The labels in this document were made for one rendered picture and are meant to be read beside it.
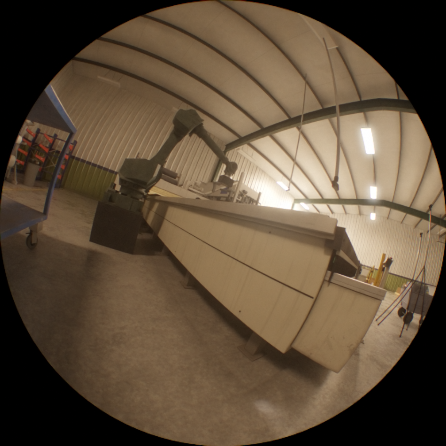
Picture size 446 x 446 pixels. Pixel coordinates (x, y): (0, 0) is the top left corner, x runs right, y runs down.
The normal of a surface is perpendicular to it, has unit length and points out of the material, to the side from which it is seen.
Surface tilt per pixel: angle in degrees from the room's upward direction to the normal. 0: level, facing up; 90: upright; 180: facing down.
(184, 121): 90
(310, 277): 90
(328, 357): 90
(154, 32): 172
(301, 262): 90
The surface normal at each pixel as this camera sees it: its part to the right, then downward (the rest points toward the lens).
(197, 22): -0.29, 0.95
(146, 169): 0.48, 0.14
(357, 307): -0.76, -0.28
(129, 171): 0.24, 0.05
